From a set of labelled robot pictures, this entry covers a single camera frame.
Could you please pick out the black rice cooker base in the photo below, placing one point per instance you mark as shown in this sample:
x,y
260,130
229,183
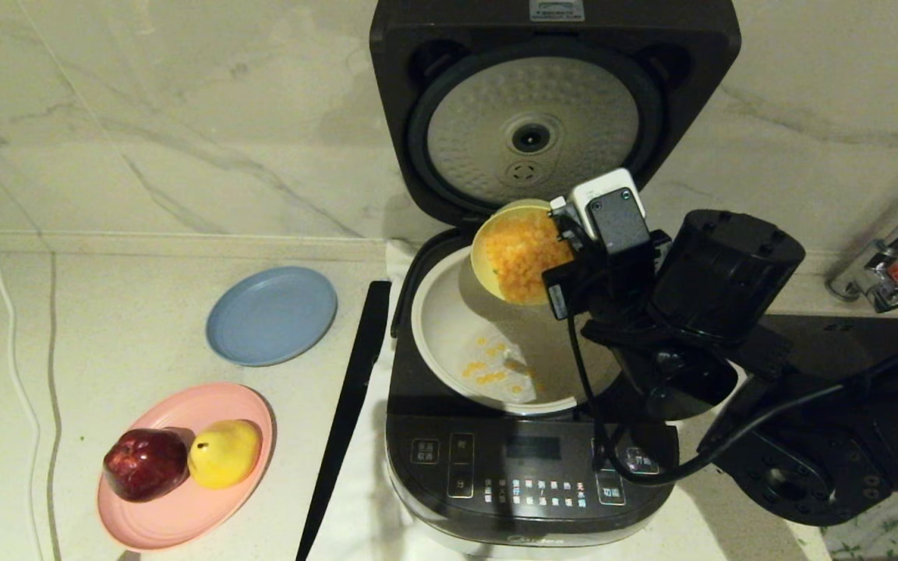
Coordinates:
x,y
511,467

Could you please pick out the black rice cooker lid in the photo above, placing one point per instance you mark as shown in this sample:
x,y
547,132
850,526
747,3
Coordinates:
x,y
542,101

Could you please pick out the white inner pot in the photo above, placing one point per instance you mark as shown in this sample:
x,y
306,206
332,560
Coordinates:
x,y
449,327

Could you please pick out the chrome faucet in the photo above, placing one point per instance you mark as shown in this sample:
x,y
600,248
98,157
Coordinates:
x,y
878,280

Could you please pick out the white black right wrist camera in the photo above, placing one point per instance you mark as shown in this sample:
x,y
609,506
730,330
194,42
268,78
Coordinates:
x,y
613,214

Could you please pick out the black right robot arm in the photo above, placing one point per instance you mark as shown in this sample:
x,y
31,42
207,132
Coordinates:
x,y
730,273

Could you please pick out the yellow pear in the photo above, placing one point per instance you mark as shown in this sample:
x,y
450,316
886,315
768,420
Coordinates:
x,y
224,454

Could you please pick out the yellow corn kernels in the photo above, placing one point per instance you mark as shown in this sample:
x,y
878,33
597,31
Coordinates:
x,y
531,257

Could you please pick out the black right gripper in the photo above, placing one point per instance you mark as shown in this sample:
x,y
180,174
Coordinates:
x,y
605,284

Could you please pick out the blue plate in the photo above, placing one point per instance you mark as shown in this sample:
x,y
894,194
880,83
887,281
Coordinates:
x,y
271,315

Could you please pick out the pink plate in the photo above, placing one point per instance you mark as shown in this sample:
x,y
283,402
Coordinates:
x,y
184,518

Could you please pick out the yellow bowl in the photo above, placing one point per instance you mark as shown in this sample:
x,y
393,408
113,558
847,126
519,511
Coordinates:
x,y
482,245

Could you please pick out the red apple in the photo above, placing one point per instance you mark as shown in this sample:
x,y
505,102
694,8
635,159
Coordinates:
x,y
145,466

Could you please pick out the long black flat strip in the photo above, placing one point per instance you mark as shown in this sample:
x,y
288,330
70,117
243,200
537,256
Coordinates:
x,y
348,413

